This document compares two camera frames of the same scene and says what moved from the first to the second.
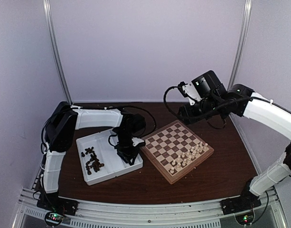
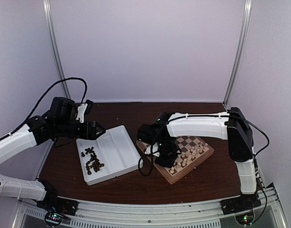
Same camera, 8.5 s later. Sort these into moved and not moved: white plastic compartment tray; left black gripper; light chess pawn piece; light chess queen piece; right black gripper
Moved: right black gripper; left black gripper
Not moved: white plastic compartment tray; light chess pawn piece; light chess queen piece
